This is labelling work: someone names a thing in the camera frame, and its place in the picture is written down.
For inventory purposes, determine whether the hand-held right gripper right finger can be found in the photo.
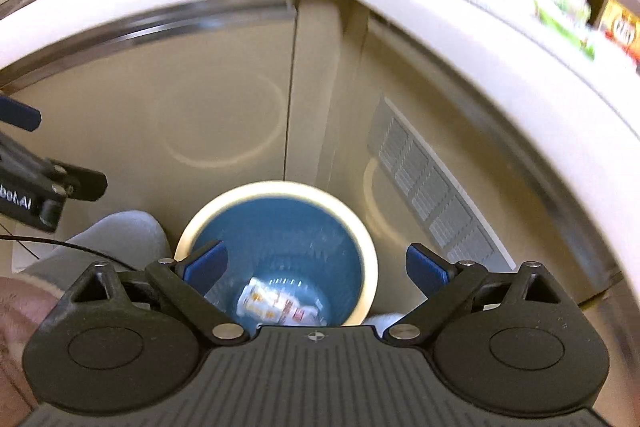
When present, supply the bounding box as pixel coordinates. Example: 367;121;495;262
385;243;568;350

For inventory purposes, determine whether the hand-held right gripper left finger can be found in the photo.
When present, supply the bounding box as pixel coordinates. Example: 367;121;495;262
60;239;251;348

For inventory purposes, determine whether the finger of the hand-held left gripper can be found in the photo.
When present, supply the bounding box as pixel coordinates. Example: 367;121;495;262
50;162;108;202
0;96;42;132

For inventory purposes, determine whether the white printed wrapper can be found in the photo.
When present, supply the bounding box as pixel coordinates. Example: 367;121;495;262
235;277;321;325

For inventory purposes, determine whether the blue bin with cream rim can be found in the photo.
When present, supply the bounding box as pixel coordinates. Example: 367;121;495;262
174;180;378;328

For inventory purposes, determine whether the light blue towel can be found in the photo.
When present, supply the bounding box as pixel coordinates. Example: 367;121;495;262
22;210;172;303

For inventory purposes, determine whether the grey metal vent grille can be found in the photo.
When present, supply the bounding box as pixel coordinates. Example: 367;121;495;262
367;97;516;273

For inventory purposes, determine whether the beige vented cabinet door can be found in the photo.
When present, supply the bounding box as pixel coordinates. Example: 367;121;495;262
350;14;618;305

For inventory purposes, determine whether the green packet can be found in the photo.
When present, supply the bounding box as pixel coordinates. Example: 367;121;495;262
532;0;596;60

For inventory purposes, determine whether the yellow box with red print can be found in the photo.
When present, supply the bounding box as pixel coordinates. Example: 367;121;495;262
597;0;640;72

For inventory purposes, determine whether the thin black cable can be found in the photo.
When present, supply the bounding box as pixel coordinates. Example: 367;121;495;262
0;234;138;270

